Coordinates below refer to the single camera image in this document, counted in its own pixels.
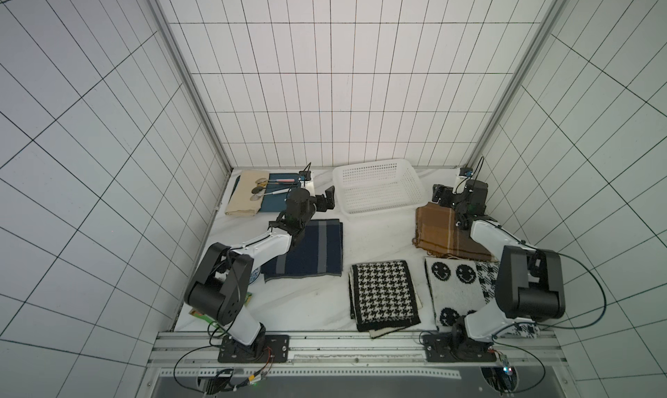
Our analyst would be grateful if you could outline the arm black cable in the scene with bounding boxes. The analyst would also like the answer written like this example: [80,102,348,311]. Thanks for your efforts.
[489,251,609,394]
[173,319,274,395]

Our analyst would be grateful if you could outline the brown plaid scarf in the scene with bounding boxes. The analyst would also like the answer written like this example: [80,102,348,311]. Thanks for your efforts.
[412,203,494,262]

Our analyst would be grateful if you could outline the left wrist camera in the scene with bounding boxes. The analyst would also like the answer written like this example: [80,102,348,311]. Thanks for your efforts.
[298,163,312,182]

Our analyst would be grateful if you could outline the white plastic basket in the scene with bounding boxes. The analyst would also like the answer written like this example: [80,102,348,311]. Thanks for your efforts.
[333,159,428,217]

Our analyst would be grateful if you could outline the houndstooth black white scarf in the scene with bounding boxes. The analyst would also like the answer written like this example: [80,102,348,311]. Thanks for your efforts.
[348,260,420,337]

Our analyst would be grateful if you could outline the white handled spoon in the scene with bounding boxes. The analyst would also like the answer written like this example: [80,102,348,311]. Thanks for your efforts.
[250,188,290,201]

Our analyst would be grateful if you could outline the pink handled spoon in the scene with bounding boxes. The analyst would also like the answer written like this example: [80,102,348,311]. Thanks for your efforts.
[255,178,299,186]

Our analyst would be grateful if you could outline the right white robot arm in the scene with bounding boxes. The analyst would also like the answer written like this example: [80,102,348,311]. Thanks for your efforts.
[416,181,566,349]

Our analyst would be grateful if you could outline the navy grey striped scarf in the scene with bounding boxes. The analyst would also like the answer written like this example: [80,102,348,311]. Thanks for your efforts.
[261,219,343,281]

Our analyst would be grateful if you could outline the colourful snack packet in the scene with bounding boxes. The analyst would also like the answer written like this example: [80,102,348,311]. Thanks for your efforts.
[189,293,250,325]

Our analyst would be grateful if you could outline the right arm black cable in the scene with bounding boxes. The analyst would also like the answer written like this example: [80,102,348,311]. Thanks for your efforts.
[489,251,609,394]

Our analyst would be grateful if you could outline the teal tray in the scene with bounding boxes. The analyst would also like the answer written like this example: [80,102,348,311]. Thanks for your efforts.
[259,173,300,213]

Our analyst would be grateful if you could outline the aluminium mounting rail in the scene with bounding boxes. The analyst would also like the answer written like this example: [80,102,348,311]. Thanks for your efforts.
[144,331,566,389]

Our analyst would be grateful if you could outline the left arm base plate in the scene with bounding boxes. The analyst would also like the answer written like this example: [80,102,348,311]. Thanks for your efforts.
[217,335,290,363]

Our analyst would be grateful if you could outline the smiley face white scarf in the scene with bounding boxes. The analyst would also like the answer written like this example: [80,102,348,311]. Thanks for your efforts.
[424,257,540,342]

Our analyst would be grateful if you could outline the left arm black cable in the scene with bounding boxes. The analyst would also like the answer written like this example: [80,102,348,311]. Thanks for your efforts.
[173,319,274,395]

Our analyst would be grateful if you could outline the blue patterned plate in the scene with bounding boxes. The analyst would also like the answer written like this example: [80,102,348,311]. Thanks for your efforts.
[249,268,261,284]

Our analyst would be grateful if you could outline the beige folded cloth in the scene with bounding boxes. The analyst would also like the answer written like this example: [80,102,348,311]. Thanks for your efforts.
[225,170,269,217]

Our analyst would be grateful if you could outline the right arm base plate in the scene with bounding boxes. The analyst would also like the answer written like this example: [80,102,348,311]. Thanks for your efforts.
[419,332,497,363]

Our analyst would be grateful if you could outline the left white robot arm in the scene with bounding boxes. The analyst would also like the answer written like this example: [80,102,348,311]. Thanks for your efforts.
[184,186,335,351]

